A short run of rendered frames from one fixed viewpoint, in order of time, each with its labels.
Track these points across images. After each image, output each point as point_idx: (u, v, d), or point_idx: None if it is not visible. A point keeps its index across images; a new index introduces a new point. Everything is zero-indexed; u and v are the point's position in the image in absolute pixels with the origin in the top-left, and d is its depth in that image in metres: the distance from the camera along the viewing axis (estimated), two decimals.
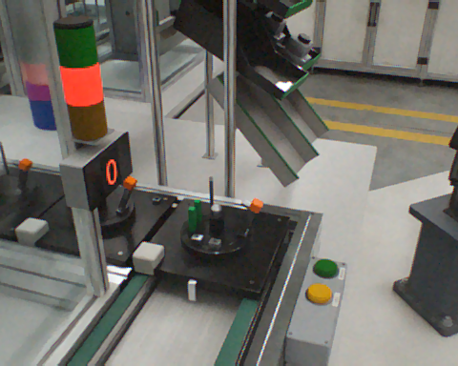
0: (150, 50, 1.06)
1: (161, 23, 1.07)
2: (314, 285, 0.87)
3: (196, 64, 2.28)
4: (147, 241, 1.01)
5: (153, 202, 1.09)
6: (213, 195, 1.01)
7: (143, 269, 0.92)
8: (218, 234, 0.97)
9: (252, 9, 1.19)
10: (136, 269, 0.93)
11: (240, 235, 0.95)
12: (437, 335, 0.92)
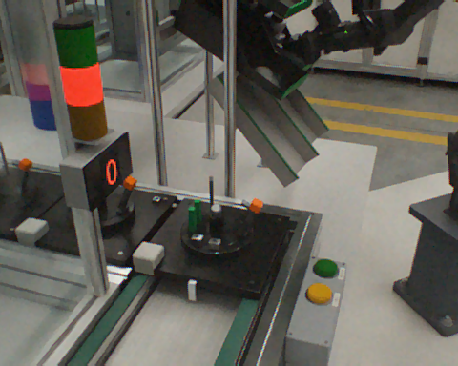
0: (150, 50, 1.06)
1: (161, 23, 1.07)
2: (314, 285, 0.87)
3: (196, 64, 2.28)
4: (147, 241, 1.01)
5: (153, 202, 1.09)
6: (213, 195, 1.01)
7: (143, 269, 0.92)
8: (218, 234, 0.97)
9: (252, 9, 1.19)
10: (136, 269, 0.93)
11: (240, 235, 0.95)
12: (437, 335, 0.92)
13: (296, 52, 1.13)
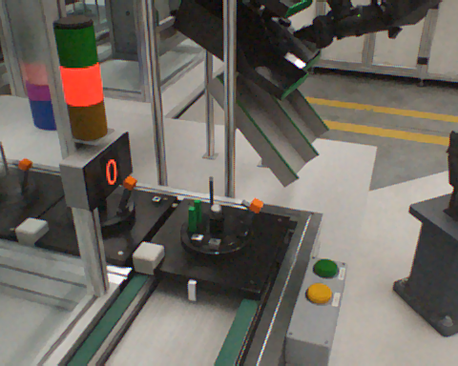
0: (150, 50, 1.06)
1: (161, 23, 1.07)
2: (314, 285, 0.87)
3: (196, 64, 2.28)
4: (147, 241, 1.01)
5: (153, 202, 1.09)
6: (213, 195, 1.01)
7: (143, 269, 0.92)
8: (218, 234, 0.97)
9: (260, 13, 1.19)
10: (136, 269, 0.93)
11: (240, 235, 0.95)
12: (437, 335, 0.92)
13: (307, 39, 1.10)
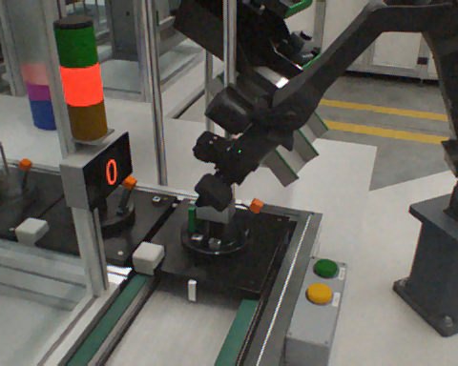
0: (150, 50, 1.06)
1: (161, 23, 1.07)
2: (314, 285, 0.87)
3: (196, 64, 2.28)
4: (147, 241, 1.01)
5: (153, 202, 1.09)
6: None
7: (143, 269, 0.92)
8: (218, 234, 0.97)
9: (260, 13, 1.19)
10: (136, 269, 0.93)
11: (240, 235, 0.95)
12: (437, 335, 0.92)
13: None
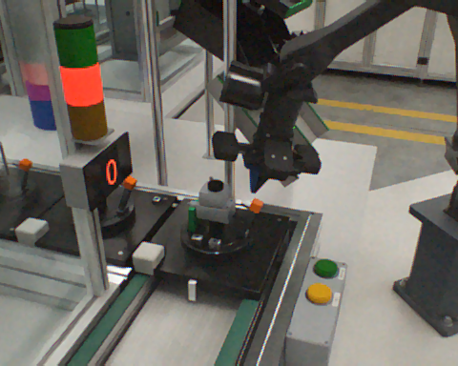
0: (150, 50, 1.06)
1: (161, 23, 1.07)
2: (314, 285, 0.87)
3: (196, 64, 2.28)
4: (147, 241, 1.01)
5: (153, 202, 1.09)
6: None
7: (143, 269, 0.92)
8: (218, 234, 0.97)
9: (260, 13, 1.19)
10: (136, 269, 0.93)
11: (240, 235, 0.95)
12: (437, 335, 0.92)
13: None
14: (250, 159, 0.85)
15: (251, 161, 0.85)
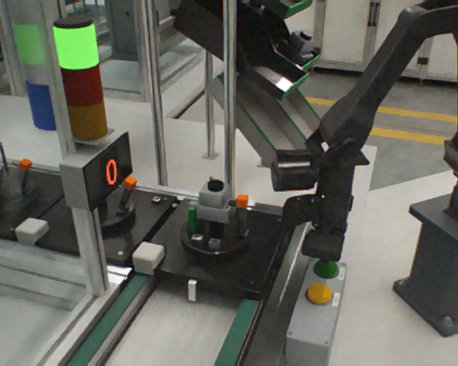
0: (150, 50, 1.06)
1: (161, 23, 1.07)
2: (314, 285, 0.87)
3: (196, 64, 2.28)
4: (147, 241, 1.01)
5: (153, 202, 1.09)
6: None
7: (143, 269, 0.92)
8: (218, 234, 0.97)
9: (260, 13, 1.19)
10: (136, 269, 0.93)
11: (240, 235, 0.95)
12: (437, 335, 0.92)
13: None
14: None
15: None
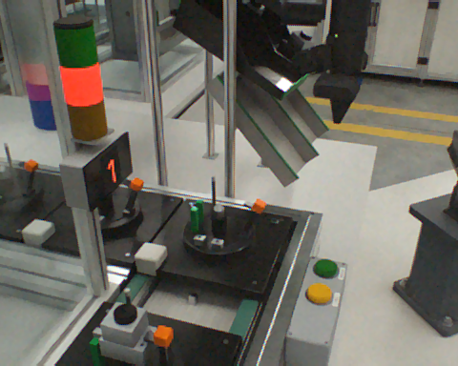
0: (150, 50, 1.06)
1: (161, 23, 1.07)
2: (314, 285, 0.87)
3: (196, 64, 2.28)
4: (275, 268, 0.94)
5: (270, 224, 1.02)
6: None
7: None
8: None
9: (260, 13, 1.19)
10: None
11: None
12: (437, 335, 0.92)
13: (346, 106, 0.81)
14: None
15: None
